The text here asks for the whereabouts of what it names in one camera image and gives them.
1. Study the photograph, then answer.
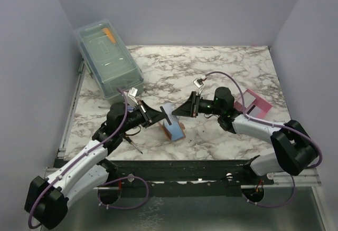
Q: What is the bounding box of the clear green plastic storage box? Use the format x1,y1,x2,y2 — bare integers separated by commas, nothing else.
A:
74,19,144,104

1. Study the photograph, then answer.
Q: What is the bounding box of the grey credit card stack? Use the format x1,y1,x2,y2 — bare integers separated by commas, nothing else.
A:
243,91,260,117

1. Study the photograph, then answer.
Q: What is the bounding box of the tan leather card holder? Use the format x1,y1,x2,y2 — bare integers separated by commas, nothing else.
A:
158,104,187,143

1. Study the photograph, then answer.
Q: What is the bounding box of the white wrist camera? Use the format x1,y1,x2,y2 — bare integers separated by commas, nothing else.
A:
193,76,206,94
127,87,138,109

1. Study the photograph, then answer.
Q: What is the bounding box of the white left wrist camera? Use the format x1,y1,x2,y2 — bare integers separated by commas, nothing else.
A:
127,87,138,109

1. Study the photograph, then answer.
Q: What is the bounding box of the white card with black stripe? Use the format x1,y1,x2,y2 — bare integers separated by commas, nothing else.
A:
159,106,172,126

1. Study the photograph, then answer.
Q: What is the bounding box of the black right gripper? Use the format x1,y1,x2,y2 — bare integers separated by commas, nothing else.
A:
173,92,223,118

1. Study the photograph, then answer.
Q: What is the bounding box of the yellow black handled screwdriver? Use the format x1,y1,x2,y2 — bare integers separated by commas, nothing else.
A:
123,136,143,154

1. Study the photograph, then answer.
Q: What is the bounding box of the orange tool inside box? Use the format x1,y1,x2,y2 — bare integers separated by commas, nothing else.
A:
101,27,116,44

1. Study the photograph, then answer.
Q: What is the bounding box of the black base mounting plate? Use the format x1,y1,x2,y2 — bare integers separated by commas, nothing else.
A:
96,160,274,204

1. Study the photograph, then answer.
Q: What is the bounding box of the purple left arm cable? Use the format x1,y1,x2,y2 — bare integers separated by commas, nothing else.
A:
27,87,150,229

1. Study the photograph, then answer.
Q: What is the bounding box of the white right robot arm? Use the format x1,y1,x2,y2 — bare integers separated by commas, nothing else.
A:
172,87,320,185

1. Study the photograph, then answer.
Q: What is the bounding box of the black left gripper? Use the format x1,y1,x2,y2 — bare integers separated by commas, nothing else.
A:
119,100,167,134

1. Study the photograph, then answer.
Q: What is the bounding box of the aluminium front rail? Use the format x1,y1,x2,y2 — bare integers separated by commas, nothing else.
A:
44,165,322,190

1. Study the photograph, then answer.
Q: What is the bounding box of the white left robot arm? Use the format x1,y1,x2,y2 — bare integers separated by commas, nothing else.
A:
24,101,167,229

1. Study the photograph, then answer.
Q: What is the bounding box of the pink plastic card tray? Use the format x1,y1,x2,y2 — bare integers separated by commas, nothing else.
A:
243,89,273,119

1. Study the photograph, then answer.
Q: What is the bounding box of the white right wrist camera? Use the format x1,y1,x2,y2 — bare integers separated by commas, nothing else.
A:
193,76,206,94

